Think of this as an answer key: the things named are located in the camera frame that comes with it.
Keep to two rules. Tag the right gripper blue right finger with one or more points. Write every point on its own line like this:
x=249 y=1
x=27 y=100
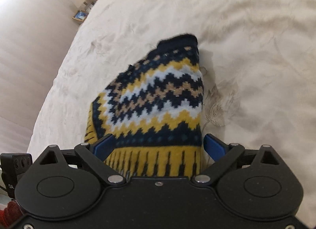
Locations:
x=224 y=157

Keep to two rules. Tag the cream bedspread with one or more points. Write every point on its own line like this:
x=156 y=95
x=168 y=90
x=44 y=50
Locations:
x=257 y=59

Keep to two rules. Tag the patterned knit sweater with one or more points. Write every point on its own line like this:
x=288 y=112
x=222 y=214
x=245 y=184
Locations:
x=153 y=111

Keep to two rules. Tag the cream left nightstand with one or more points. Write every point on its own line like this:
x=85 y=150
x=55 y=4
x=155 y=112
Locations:
x=85 y=5

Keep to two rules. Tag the gloved left hand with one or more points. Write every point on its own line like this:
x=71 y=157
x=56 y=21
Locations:
x=10 y=214

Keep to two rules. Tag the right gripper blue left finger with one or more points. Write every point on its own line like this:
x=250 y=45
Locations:
x=93 y=157

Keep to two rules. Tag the blue photo frame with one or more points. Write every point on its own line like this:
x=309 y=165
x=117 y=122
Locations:
x=80 y=16

